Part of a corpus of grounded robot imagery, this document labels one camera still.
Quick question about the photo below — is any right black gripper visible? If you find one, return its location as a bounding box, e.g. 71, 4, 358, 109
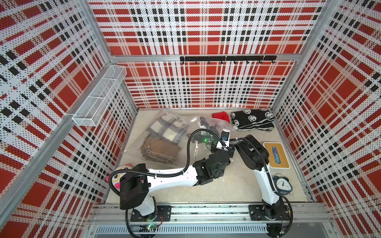
187, 131, 213, 146

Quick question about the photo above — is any red knitted scarf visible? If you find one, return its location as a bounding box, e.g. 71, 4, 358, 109
212, 112, 230, 123

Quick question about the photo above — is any grey white plaid scarf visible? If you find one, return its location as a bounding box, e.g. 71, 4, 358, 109
146, 114, 189, 145

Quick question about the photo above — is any clear plastic vacuum bag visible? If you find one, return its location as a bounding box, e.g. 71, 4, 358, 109
120, 110, 235, 169

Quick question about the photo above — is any brown knitted scarf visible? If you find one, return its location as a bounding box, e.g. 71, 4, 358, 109
140, 134, 181, 165

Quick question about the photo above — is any black smiley pattern scarf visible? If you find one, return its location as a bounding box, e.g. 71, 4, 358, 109
230, 109, 275, 131

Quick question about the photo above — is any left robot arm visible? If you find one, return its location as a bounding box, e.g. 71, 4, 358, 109
111, 149, 231, 216

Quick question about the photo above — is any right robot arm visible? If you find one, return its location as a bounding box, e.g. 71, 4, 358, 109
187, 129, 293, 221

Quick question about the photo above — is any small blue object on tray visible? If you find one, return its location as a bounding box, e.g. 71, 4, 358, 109
272, 147, 281, 164

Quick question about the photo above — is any white wooden top tray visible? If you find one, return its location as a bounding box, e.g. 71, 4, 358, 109
263, 142, 290, 169

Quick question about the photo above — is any small alarm clock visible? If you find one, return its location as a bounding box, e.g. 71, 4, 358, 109
272, 176, 293, 195

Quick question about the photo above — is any pink striped plush toy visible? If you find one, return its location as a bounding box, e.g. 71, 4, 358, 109
111, 163, 133, 191

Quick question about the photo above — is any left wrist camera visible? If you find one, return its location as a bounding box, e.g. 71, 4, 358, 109
216, 130, 230, 149

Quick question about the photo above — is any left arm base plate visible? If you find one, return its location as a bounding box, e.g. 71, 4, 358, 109
130, 205, 172, 222

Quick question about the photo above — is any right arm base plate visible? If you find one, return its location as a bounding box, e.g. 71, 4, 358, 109
249, 205, 291, 221

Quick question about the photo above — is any black wall hook rail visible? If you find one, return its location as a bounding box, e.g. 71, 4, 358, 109
180, 56, 277, 62

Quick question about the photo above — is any aluminium front rail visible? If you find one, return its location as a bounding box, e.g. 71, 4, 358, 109
89, 202, 333, 225

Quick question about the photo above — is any white wire mesh shelf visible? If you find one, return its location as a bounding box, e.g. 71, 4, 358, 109
72, 65, 127, 127

